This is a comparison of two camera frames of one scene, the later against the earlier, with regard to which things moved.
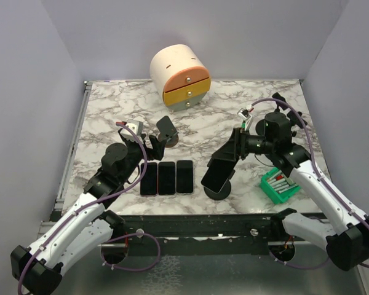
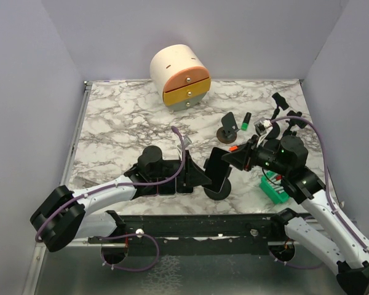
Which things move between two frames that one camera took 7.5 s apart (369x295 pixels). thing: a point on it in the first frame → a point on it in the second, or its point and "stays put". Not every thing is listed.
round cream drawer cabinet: x=180 y=74 stays put
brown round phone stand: x=168 y=144 → x=227 y=133
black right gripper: x=235 y=147 → x=245 y=157
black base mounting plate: x=200 y=235 stays put
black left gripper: x=158 y=147 → x=191 y=171
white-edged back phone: x=218 y=174 stays put
